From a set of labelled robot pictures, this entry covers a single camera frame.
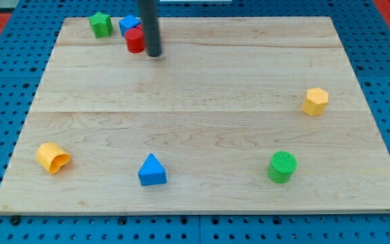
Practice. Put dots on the green cylinder block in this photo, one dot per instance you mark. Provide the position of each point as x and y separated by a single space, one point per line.
282 167

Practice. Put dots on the yellow hexagon block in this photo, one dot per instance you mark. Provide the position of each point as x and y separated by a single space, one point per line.
315 101

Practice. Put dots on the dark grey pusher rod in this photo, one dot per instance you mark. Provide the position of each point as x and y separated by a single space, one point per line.
149 19

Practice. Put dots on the green star block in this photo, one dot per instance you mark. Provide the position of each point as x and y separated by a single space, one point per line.
101 24

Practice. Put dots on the wooden board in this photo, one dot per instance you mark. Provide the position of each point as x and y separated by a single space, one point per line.
225 95

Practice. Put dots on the red block behind cylinder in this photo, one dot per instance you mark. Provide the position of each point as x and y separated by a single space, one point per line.
139 26

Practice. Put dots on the blue triangle block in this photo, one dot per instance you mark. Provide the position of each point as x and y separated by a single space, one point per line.
152 172

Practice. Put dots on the blue cube block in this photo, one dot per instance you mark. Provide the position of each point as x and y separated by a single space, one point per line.
127 23

